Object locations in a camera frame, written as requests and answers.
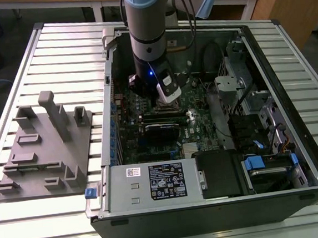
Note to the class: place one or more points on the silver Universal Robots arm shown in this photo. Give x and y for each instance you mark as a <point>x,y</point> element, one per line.
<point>145,28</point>

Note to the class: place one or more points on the CPU socket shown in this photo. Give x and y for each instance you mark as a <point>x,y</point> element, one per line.
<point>174,108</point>

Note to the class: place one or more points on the black RAM slot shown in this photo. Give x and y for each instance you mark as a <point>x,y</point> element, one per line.
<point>164,119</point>

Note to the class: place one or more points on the black graphics card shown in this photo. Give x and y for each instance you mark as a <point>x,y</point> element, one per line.
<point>161,134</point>

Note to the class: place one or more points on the green motherboard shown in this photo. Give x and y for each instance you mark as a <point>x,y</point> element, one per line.
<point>201,126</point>

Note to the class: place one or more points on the silver finned chipset heatsink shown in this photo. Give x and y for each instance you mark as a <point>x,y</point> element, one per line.
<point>190,147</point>

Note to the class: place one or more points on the metal drive cage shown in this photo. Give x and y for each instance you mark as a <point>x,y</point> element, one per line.
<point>228,85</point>

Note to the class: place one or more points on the grey plastic parts rack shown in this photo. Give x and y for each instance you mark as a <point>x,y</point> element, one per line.
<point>53,150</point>

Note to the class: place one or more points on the silver power supply unit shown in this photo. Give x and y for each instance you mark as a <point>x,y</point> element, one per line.
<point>121,194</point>

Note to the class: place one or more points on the blue case latch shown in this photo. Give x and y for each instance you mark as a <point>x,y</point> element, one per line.
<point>91,193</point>

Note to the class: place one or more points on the hard disk in blue carrier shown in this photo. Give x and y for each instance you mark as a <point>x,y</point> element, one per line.
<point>254,162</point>

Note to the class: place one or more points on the black open PC case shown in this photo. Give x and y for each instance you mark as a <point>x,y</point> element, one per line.
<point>185,225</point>

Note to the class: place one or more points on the wooden cabinet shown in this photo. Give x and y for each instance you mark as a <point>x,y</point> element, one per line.
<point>290,1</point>

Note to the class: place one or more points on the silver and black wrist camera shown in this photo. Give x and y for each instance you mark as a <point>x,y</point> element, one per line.
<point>171,97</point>

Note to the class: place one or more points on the black plastic bracket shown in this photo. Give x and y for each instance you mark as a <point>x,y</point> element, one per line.
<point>243,128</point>

